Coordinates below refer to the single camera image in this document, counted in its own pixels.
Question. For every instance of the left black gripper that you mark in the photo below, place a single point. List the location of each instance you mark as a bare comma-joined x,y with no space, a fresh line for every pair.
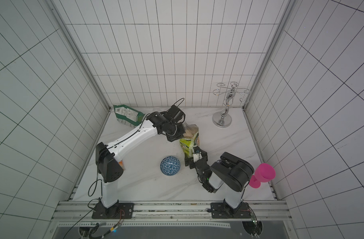
180,135

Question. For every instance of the green Quaker oats bag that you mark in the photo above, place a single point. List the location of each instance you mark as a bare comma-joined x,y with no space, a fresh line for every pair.
190,139

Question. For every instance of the blue patterned breakfast bowl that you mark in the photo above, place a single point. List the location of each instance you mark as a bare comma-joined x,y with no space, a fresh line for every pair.
170,166

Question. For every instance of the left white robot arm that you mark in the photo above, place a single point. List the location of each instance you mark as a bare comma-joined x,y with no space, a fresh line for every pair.
107,157

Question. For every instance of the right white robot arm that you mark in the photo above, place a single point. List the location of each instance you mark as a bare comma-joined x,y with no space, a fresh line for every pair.
231,171

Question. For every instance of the green white snack bag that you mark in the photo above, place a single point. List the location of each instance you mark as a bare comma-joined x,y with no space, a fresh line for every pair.
128,115

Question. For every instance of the chrome glass holder stand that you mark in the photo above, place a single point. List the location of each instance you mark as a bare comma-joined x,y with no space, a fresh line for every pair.
222,119

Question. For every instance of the pink plastic cup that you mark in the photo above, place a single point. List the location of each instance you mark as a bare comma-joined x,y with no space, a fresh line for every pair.
263,174

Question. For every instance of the orange snack packet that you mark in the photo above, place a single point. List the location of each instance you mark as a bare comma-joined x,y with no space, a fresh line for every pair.
121,165

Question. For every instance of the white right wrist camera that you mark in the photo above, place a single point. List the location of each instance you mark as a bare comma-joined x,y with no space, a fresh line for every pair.
196,154

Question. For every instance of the aluminium mounting rail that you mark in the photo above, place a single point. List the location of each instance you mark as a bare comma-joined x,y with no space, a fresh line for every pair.
71,211

